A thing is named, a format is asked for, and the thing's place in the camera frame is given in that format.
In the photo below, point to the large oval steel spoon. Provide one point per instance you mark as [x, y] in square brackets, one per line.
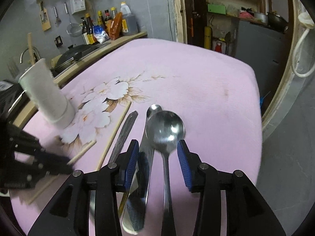
[124, 133]

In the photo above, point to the white plastic utensil holder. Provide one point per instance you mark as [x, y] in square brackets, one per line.
[37, 81]

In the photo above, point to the black wok pan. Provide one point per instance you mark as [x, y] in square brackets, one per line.
[73, 55]

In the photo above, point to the grey cabinet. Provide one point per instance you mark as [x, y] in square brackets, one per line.
[265, 51]

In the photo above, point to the gold long-handled spoon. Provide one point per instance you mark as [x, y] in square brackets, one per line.
[123, 203]

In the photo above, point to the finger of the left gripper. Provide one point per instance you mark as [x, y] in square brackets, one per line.
[45, 162]

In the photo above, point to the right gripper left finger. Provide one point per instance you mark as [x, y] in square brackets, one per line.
[127, 165]

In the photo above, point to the yellow gas cylinder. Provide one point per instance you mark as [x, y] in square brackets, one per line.
[208, 38]

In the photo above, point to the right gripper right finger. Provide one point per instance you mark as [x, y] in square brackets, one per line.
[189, 165]

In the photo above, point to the orange snack bag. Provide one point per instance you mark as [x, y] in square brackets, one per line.
[115, 28]

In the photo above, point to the blue white bag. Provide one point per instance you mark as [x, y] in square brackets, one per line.
[100, 34]

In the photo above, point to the green box on shelf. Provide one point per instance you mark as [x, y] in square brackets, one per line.
[216, 8]

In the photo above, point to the dark sauce bottle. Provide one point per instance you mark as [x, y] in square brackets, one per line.
[88, 30]

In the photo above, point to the metal strainer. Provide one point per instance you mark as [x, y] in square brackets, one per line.
[73, 29]

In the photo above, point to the pink floral tablecloth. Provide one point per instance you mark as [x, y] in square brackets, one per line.
[215, 95]

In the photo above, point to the steel butter knife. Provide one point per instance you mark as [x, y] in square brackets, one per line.
[133, 216]

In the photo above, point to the large soy sauce jug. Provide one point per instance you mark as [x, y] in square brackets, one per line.
[129, 22]

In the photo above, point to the round steel spoon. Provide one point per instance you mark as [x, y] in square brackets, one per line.
[163, 130]

